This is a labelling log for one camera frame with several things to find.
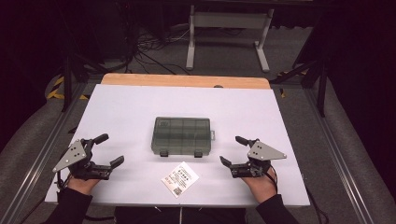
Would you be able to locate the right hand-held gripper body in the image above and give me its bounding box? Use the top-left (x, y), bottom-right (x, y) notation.
top-left (230, 139), bottom-right (288, 179)

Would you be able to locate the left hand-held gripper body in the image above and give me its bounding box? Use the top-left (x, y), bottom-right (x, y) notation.
top-left (51, 138), bottom-right (113, 181)

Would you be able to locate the white printed packet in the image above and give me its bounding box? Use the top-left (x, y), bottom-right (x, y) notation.
top-left (161, 161), bottom-right (200, 199)

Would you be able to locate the grey translucent compartment storage box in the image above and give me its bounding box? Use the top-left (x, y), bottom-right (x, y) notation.
top-left (150, 116), bottom-right (217, 158)

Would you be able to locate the person's left hand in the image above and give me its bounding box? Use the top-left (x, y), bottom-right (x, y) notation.
top-left (66, 176), bottom-right (101, 196)

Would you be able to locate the person's right hand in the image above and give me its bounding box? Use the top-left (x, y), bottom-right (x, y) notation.
top-left (241, 169), bottom-right (278, 203)

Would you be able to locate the white table board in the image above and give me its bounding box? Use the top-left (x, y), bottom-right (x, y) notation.
top-left (45, 83), bottom-right (311, 208)

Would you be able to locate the person's dark clothed torso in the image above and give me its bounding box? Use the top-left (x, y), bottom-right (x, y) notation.
top-left (113, 206), bottom-right (248, 224)

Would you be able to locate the wooden table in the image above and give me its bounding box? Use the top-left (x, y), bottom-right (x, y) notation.
top-left (101, 73), bottom-right (271, 91)

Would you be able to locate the black tripod stand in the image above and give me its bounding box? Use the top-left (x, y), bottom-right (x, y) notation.
top-left (270, 55), bottom-right (329, 119)

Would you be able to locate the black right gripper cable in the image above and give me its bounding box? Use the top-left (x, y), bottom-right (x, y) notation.
top-left (266, 164), bottom-right (279, 194)

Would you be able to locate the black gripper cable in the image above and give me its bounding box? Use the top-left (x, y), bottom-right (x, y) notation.
top-left (55, 170), bottom-right (70, 191)
top-left (266, 164), bottom-right (279, 194)

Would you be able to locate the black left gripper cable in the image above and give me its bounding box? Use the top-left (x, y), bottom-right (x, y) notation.
top-left (55, 170), bottom-right (70, 191)

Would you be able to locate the aluminium floor rail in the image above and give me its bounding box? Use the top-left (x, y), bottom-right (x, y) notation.
top-left (0, 83), bottom-right (92, 224)
top-left (303, 88), bottom-right (385, 224)

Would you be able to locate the bundle of black floor cables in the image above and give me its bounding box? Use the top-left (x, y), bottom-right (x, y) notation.
top-left (124, 26), bottom-right (191, 76)

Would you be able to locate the white metal stand frame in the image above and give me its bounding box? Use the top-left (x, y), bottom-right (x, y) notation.
top-left (186, 4), bottom-right (275, 73)

